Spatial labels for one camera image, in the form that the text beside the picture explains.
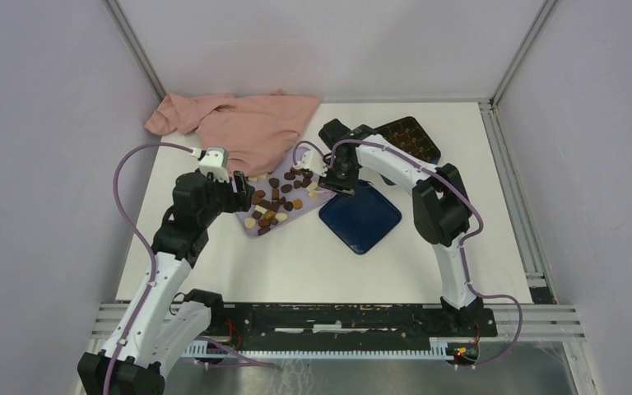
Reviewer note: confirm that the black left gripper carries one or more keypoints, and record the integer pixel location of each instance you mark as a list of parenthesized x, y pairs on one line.
[(239, 201)]

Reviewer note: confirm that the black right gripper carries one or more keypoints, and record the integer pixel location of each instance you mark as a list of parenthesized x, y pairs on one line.
[(346, 188)]

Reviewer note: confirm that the white rectangular chocolate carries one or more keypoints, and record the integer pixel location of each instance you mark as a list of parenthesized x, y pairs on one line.
[(311, 187)]

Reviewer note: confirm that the pink handled metal tongs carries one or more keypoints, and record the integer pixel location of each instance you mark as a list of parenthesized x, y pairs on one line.
[(322, 190)]

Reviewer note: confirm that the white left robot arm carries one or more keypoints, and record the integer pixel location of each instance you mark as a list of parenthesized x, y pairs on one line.
[(142, 350)]

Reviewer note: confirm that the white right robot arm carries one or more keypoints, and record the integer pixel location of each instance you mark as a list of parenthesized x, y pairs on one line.
[(440, 205)]

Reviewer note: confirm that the dark heart chocolate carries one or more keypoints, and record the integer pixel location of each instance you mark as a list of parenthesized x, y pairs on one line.
[(308, 174)]

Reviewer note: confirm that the white heart chocolate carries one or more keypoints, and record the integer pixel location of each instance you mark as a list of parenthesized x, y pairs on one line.
[(249, 223)]

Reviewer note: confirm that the caramel ridged chocolate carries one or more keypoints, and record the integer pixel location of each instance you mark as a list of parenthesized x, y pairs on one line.
[(297, 204)]

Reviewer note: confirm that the dark blue chocolate box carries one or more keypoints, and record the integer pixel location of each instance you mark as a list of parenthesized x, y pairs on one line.
[(408, 135)]

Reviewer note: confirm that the dark blue box lid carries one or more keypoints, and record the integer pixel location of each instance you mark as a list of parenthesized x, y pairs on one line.
[(361, 220)]

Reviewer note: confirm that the lilac plastic tray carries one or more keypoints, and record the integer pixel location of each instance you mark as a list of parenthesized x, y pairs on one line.
[(268, 201)]

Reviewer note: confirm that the pink cloth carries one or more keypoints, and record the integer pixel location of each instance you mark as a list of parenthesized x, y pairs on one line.
[(256, 130)]

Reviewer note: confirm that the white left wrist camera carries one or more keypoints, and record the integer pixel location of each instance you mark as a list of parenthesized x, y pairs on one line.
[(213, 161)]

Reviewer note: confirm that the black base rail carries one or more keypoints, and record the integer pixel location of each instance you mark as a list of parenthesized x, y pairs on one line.
[(344, 327)]

